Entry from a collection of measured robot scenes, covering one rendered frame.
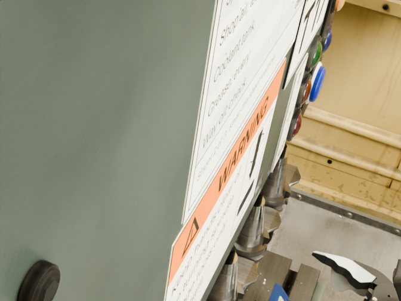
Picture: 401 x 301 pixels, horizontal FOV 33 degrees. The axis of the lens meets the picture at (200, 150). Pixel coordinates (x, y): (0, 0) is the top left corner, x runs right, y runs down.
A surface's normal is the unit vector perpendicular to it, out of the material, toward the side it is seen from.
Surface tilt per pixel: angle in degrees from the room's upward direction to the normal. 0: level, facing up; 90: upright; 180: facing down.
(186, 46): 90
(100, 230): 90
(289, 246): 24
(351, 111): 90
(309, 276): 0
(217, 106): 90
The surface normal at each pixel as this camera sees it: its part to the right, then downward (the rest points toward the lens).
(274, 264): 0.12, -0.77
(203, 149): 0.92, 0.33
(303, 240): -0.04, -0.47
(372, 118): -0.37, 0.56
